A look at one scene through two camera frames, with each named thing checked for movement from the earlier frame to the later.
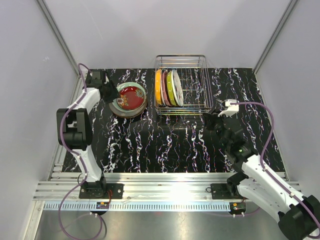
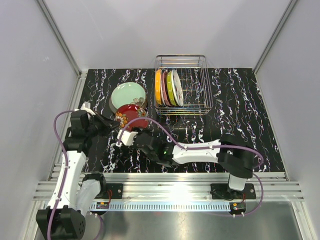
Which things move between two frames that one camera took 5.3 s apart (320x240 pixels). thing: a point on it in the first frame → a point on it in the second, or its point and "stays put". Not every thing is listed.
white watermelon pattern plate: (177, 88) stays put
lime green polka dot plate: (170, 88) stays put
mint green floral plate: (131, 97) stays put
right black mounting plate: (221, 191) stays put
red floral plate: (130, 97) → (128, 112)
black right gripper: (211, 119) → (149, 133)
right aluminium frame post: (274, 36) stays put
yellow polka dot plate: (157, 86) stays put
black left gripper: (114, 94) → (107, 124)
